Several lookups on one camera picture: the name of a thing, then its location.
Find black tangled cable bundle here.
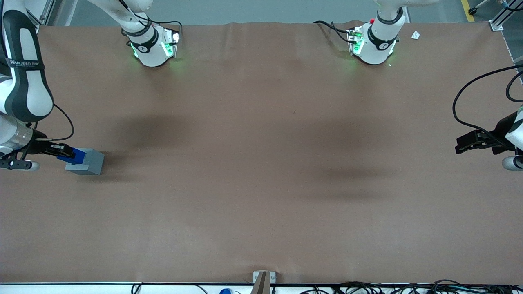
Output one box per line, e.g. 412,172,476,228
298,279,523,294

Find black right base cable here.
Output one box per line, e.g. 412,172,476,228
150,20,183,32

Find long black left wrist cable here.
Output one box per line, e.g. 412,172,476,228
452,65,523,137

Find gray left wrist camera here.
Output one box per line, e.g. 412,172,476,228
502,155,523,172

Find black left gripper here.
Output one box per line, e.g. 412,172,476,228
455,111,519,156

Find small blue square part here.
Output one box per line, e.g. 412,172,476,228
57,148,87,165

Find black left base cable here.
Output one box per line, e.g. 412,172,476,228
313,20,353,44

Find short black looped cable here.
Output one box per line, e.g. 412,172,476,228
505,71,523,103

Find aluminium frame profile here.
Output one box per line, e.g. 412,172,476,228
25,0,56,26
489,0,523,32

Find brown table mat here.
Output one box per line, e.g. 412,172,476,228
0,20,523,285

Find gray square base block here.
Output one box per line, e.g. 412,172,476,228
65,149,105,176

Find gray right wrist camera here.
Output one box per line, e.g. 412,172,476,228
0,158,41,172

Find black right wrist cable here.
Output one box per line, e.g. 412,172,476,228
36,104,75,142

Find black base cable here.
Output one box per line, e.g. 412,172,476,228
150,20,183,32
313,20,353,44

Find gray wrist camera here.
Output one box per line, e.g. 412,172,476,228
0,158,41,172
502,155,523,172

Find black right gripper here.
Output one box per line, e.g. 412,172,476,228
22,130,76,160

